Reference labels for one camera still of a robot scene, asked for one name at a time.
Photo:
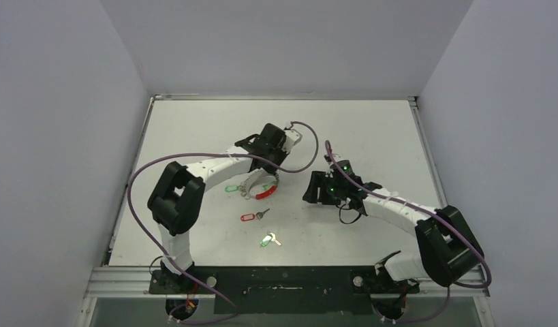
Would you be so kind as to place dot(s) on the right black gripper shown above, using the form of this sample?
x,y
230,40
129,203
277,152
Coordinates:
x,y
322,189

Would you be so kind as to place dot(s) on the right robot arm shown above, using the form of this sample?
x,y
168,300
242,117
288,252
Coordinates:
x,y
447,248

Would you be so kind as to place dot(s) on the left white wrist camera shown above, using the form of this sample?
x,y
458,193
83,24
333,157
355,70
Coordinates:
x,y
292,138

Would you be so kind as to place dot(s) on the key with red tag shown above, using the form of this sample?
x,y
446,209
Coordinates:
x,y
253,216

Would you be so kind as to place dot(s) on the key with green tag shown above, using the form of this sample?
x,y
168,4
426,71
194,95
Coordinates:
x,y
268,239
232,188

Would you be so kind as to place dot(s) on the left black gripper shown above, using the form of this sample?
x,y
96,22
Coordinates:
x,y
283,154

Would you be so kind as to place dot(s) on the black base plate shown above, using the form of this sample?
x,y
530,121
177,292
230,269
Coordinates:
x,y
303,289

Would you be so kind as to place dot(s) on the aluminium front rail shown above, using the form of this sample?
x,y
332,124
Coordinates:
x,y
135,282

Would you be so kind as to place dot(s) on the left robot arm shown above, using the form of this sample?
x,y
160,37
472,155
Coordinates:
x,y
177,197

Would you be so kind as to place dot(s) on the metal keyring with red handle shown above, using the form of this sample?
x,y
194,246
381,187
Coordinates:
x,y
258,185

